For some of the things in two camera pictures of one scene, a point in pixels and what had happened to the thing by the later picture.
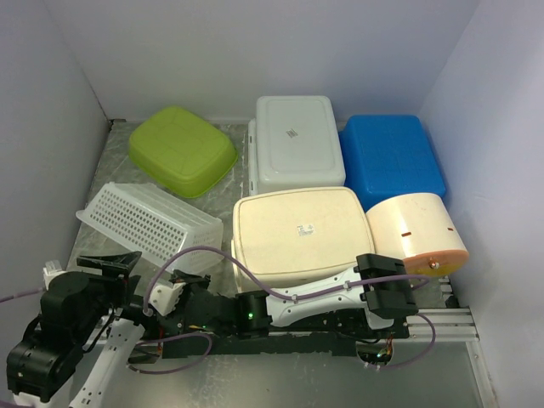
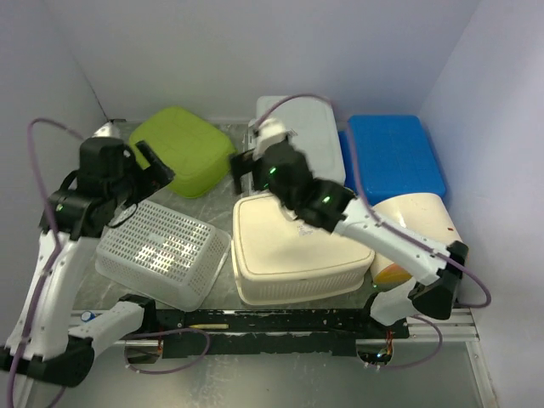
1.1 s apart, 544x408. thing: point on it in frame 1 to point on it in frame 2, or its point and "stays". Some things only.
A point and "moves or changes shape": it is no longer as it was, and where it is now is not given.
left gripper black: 121,286 to 153,178
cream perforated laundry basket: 288,234 stays
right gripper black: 192,281 to 241,164
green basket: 181,150 stays
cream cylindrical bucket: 417,230 stays
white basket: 152,218 moves or changes shape
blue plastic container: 386,155 stays
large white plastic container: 293,144 stays
